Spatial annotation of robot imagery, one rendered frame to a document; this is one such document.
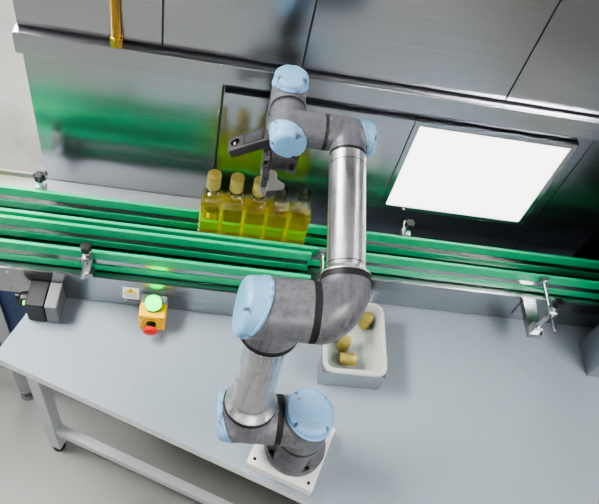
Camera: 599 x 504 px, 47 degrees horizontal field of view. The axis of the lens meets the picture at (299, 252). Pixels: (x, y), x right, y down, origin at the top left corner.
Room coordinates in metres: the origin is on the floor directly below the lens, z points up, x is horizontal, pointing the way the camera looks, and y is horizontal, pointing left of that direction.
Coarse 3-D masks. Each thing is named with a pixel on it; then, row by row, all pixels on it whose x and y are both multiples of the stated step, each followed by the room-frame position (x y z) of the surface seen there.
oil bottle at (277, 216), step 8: (272, 200) 1.12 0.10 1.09; (288, 200) 1.14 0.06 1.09; (272, 208) 1.10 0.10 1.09; (280, 208) 1.11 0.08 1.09; (288, 208) 1.12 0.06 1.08; (272, 216) 1.09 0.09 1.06; (280, 216) 1.10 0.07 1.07; (288, 216) 1.11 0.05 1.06; (264, 224) 1.10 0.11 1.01; (272, 224) 1.10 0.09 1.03; (280, 224) 1.10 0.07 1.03; (264, 232) 1.09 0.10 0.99; (272, 232) 1.10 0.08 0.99; (280, 232) 1.10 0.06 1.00; (272, 240) 1.10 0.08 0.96; (280, 240) 1.10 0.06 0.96
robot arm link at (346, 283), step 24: (336, 120) 1.04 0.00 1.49; (360, 120) 1.06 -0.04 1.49; (336, 144) 1.00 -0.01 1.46; (360, 144) 1.01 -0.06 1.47; (336, 168) 0.95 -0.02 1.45; (360, 168) 0.96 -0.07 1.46; (336, 192) 0.89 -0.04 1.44; (360, 192) 0.91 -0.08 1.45; (336, 216) 0.84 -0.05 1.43; (360, 216) 0.86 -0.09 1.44; (336, 240) 0.79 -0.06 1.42; (360, 240) 0.81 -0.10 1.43; (336, 264) 0.74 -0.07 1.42; (360, 264) 0.76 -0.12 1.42; (336, 288) 0.69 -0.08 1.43; (360, 288) 0.71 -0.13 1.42; (336, 312) 0.64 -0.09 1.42; (360, 312) 0.67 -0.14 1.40; (336, 336) 0.62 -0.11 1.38
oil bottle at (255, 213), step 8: (248, 200) 1.10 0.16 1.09; (264, 200) 1.11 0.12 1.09; (248, 208) 1.08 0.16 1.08; (256, 208) 1.09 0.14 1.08; (264, 208) 1.10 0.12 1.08; (248, 216) 1.08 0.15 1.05; (256, 216) 1.09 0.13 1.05; (264, 216) 1.09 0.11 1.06; (248, 224) 1.08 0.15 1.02; (256, 224) 1.09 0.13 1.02; (248, 232) 1.08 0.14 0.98; (256, 232) 1.09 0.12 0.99
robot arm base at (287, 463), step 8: (272, 448) 0.60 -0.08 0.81; (280, 448) 0.59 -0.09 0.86; (320, 448) 0.62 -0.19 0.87; (272, 456) 0.58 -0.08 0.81; (280, 456) 0.58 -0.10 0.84; (288, 456) 0.58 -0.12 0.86; (296, 456) 0.58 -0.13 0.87; (304, 456) 0.58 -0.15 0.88; (312, 456) 0.59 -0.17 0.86; (320, 456) 0.61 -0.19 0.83; (272, 464) 0.57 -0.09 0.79; (280, 464) 0.57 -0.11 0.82; (288, 464) 0.57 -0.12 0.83; (296, 464) 0.57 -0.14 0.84; (304, 464) 0.58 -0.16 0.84; (312, 464) 0.59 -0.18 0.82; (280, 472) 0.56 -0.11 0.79; (288, 472) 0.56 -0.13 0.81; (296, 472) 0.56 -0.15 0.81; (304, 472) 0.57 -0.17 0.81
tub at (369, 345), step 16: (368, 304) 1.07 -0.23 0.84; (384, 320) 1.04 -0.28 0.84; (352, 336) 1.00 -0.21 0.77; (368, 336) 1.01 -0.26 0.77; (384, 336) 0.98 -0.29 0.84; (336, 352) 0.93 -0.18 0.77; (352, 352) 0.95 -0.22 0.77; (368, 352) 0.96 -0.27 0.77; (384, 352) 0.94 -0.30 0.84; (336, 368) 0.85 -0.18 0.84; (352, 368) 0.90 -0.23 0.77; (368, 368) 0.91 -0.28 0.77; (384, 368) 0.89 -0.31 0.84
